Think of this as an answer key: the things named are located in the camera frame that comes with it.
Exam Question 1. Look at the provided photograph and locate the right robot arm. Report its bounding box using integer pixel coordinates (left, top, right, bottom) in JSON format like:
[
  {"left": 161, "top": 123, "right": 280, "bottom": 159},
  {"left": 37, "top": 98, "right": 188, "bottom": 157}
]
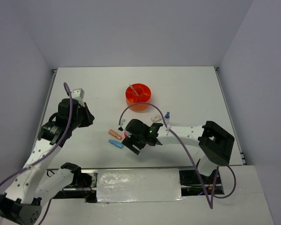
[{"left": 118, "top": 119, "right": 235, "bottom": 183}]

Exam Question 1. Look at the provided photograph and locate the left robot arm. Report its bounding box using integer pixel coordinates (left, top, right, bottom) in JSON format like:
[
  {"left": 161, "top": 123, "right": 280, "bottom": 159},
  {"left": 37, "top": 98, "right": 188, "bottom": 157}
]
[{"left": 0, "top": 97, "right": 94, "bottom": 225}]

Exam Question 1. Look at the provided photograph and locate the small white eraser block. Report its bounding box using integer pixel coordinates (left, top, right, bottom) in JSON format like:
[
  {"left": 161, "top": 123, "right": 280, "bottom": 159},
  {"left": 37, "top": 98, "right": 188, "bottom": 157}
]
[{"left": 150, "top": 114, "right": 162, "bottom": 123}]

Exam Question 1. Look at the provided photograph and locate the blue capsule eraser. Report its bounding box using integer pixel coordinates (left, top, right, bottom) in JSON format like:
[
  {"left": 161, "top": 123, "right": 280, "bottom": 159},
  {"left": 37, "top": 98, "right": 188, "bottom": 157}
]
[{"left": 108, "top": 139, "right": 124, "bottom": 149}]

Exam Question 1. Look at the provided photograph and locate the blue cap glue bottle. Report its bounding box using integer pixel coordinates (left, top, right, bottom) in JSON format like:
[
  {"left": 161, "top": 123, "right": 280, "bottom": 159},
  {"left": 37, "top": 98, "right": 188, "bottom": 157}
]
[{"left": 164, "top": 112, "right": 170, "bottom": 124}]

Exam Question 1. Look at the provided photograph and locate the orange capsule eraser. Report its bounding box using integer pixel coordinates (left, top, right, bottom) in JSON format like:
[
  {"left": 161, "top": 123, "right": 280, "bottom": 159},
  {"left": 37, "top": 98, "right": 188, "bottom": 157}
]
[{"left": 108, "top": 129, "right": 122, "bottom": 140}]

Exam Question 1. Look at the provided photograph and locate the orange round compartment organizer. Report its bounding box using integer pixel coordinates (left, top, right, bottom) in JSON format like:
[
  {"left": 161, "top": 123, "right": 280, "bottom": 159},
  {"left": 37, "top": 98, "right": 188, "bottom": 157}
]
[{"left": 125, "top": 83, "right": 152, "bottom": 106}]

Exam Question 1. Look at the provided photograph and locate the silver foil covered panel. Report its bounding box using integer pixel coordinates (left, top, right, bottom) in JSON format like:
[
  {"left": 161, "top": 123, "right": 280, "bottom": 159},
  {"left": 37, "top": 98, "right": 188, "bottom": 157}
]
[{"left": 96, "top": 168, "right": 183, "bottom": 203}]

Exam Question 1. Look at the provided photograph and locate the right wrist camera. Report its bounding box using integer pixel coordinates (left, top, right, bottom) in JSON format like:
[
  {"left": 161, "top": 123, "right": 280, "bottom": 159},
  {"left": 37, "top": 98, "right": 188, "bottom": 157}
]
[{"left": 118, "top": 119, "right": 126, "bottom": 131}]

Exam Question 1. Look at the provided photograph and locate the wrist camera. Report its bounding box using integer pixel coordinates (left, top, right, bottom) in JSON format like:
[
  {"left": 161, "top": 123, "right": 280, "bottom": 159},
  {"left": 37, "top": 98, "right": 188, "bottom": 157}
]
[
  {"left": 118, "top": 119, "right": 126, "bottom": 131},
  {"left": 71, "top": 88, "right": 85, "bottom": 99}
]

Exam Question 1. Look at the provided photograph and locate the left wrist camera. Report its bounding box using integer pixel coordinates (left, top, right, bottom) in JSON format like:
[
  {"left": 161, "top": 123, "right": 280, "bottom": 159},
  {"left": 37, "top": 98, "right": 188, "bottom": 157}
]
[{"left": 71, "top": 88, "right": 85, "bottom": 99}]

